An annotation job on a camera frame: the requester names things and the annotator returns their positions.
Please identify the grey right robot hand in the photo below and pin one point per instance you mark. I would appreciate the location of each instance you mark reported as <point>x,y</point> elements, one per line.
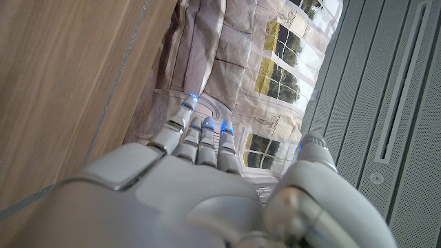
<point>179,206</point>

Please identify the grey tape outline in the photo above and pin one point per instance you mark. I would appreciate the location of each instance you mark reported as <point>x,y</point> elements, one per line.
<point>117,74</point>

